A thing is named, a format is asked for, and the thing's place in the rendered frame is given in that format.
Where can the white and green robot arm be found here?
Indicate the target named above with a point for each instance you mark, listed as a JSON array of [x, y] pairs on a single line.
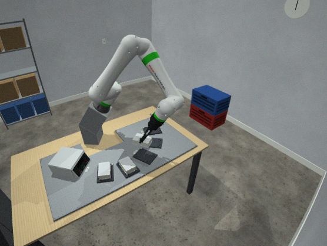
[[129, 47]]

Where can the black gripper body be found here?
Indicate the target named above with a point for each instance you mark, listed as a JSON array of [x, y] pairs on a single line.
[[151, 127]]

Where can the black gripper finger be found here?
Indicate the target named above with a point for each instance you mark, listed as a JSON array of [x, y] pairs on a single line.
[[144, 136]]

